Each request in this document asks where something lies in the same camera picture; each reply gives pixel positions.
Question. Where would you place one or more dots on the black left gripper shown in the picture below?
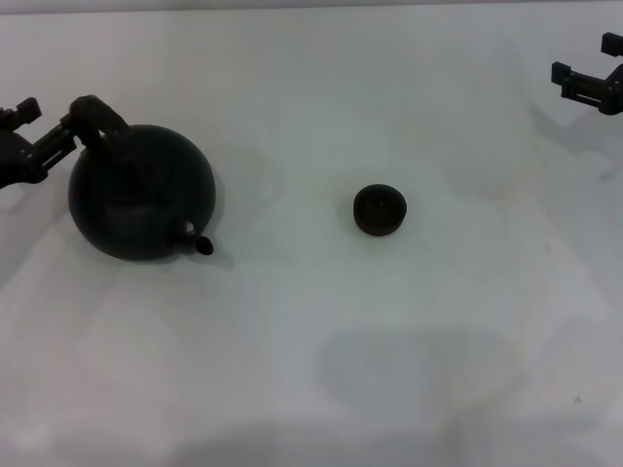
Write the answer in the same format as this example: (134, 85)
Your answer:
(14, 160)

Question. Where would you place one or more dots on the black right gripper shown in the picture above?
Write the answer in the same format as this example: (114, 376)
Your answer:
(615, 95)

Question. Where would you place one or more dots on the small dark round teacup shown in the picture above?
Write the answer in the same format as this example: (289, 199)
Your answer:
(379, 211)

